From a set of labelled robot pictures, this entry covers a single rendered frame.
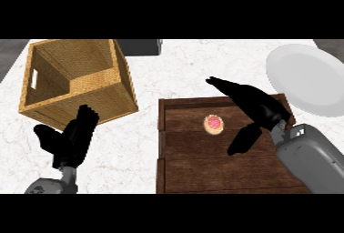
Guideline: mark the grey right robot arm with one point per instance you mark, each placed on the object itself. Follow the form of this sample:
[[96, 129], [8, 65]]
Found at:
[[309, 157]]

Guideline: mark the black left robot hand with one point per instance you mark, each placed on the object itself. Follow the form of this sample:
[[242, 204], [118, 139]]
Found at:
[[74, 139]]

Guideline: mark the open wicker box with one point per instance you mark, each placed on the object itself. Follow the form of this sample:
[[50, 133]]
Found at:
[[75, 82]]

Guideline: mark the pink frosted cupcake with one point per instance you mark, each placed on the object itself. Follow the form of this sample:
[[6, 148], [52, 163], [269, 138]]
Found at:
[[213, 124]]

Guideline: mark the brown wooden tray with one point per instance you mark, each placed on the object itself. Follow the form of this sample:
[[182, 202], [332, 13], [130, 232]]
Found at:
[[210, 160]]

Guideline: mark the dark grey appliance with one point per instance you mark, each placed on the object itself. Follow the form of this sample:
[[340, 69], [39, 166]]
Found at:
[[139, 47]]

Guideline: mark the white round plate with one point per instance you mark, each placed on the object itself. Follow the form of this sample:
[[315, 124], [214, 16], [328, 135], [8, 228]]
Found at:
[[309, 79]]

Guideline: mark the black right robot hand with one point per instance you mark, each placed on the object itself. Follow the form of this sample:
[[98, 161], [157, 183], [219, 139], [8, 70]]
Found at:
[[257, 103]]

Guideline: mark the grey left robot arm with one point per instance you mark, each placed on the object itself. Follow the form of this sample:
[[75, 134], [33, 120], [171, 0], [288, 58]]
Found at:
[[56, 182]]

